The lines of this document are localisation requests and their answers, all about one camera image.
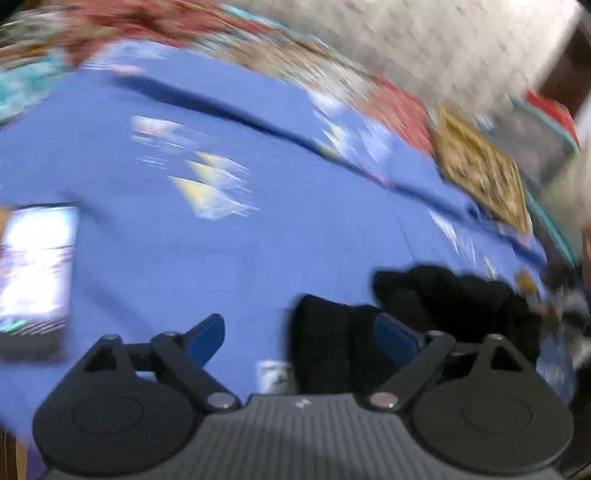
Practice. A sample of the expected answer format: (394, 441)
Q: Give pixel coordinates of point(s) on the white paper tag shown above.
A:
(273, 374)

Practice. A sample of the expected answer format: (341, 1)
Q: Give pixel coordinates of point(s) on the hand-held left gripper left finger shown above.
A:
(208, 333)

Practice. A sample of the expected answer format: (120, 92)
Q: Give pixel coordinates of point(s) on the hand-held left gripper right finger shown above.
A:
(391, 334)

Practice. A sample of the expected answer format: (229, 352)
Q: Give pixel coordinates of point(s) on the clear storage box teal rim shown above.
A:
(535, 138)

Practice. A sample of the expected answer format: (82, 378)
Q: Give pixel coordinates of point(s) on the floral curtain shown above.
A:
(438, 41)

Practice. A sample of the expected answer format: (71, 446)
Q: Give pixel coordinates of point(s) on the red patterned blanket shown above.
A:
(152, 18)

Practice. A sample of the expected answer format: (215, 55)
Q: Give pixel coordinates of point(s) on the black smartphone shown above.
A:
(37, 272)

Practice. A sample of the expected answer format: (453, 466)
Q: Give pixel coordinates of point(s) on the wooden compartment tray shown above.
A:
(485, 175)

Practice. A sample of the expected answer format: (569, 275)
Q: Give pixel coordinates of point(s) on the black pants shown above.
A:
(332, 341)

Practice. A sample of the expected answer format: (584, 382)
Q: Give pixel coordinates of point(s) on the red bag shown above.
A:
(551, 108)

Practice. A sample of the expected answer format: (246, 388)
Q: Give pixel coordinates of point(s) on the blue printed bedsheet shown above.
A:
(152, 258)

